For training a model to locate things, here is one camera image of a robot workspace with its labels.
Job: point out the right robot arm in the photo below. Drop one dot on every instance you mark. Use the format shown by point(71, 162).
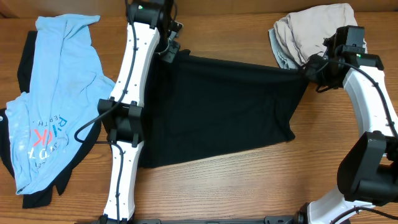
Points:
point(367, 176)

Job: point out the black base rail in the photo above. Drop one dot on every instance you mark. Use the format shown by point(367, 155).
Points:
point(205, 221)

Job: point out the black t-shirt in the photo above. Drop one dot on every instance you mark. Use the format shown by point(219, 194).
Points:
point(201, 107)

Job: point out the light blue printed t-shirt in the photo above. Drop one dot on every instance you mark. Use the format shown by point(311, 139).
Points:
point(48, 123)

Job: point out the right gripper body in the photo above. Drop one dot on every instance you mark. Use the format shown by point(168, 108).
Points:
point(319, 72)

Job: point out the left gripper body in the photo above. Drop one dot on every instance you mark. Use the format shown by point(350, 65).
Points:
point(170, 53)

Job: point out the beige folded garment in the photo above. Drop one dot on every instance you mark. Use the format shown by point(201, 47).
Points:
point(301, 34)

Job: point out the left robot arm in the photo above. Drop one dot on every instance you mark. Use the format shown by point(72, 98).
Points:
point(151, 30)

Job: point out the grey folded garment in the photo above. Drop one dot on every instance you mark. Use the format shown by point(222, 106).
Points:
point(281, 57)

